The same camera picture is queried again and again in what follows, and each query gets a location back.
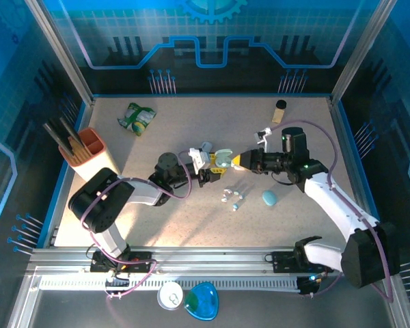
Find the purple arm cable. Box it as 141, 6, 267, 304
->
268, 119, 394, 304
80, 150, 192, 302

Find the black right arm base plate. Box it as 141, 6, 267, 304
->
271, 251, 334, 274

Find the small bottle with black cap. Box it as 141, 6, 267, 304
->
271, 99, 288, 124

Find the black chopstick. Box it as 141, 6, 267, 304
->
42, 122, 77, 159
59, 117, 87, 148

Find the pale green oval earbud case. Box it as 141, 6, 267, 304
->
213, 148, 234, 169

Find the aluminium mounting rail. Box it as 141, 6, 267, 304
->
26, 246, 397, 276

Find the blue heart-shaped container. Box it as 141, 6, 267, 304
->
183, 282, 219, 322

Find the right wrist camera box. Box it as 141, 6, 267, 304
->
254, 127, 273, 153

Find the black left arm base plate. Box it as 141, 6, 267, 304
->
90, 251, 154, 273

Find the white round lid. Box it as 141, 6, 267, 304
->
156, 282, 185, 311

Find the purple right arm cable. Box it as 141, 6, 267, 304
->
268, 119, 394, 304

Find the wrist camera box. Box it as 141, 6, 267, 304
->
188, 147, 211, 172
254, 127, 273, 153

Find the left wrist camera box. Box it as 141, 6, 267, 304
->
188, 147, 211, 172

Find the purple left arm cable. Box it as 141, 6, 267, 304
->
80, 150, 192, 302

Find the white slotted cable duct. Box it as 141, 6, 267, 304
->
37, 277, 301, 292

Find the blue oval earbud case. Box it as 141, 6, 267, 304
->
262, 190, 278, 207

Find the wooden chopstick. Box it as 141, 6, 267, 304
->
67, 135, 86, 165
75, 139, 93, 161

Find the aluminium frame post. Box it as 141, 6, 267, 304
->
23, 0, 96, 106
330, 0, 399, 106

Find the orange and white utensil holder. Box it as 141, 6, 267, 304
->
59, 126, 122, 184

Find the green and white snack bag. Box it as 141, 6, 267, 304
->
117, 102, 157, 137

